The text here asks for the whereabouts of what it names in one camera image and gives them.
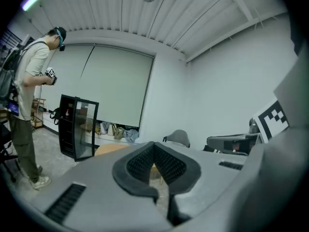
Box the grey shell armchair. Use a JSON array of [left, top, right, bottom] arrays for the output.
[[163, 129, 191, 149]]

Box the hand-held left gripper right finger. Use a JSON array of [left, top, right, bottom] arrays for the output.
[[154, 141, 250, 227]]

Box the blue plaid cloth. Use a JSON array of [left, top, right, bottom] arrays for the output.
[[100, 121, 111, 136]]

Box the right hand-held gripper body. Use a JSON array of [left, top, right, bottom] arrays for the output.
[[246, 100, 290, 155]]

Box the yellow utility cart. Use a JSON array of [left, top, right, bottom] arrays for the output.
[[30, 98, 46, 129]]

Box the oval wooden table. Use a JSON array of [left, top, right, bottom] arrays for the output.
[[94, 143, 167, 187]]

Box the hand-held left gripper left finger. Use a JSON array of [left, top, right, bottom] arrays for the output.
[[31, 141, 174, 232]]

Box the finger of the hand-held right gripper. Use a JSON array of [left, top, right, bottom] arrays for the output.
[[207, 133, 248, 154]]

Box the black shoulder bag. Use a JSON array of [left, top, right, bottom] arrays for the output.
[[50, 107, 61, 125]]

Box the white roller blind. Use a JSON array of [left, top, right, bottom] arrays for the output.
[[35, 43, 155, 128]]

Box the black glass-door fridge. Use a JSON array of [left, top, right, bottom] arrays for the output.
[[58, 94, 99, 162]]

